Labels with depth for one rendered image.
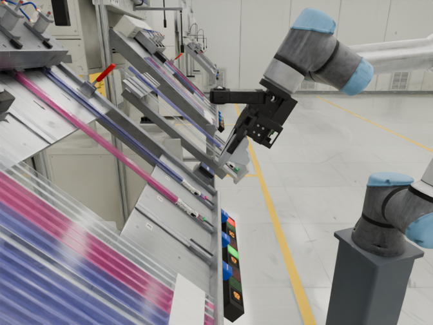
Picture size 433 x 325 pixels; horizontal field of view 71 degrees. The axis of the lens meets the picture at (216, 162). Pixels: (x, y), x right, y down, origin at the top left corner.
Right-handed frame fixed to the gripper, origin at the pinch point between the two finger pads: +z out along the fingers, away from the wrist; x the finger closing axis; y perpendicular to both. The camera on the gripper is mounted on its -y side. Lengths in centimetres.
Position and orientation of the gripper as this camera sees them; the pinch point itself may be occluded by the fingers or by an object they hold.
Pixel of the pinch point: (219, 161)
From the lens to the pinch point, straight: 68.3
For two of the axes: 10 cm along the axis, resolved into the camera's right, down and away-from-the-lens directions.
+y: 8.7, 4.7, 1.7
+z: -5.0, 8.2, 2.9
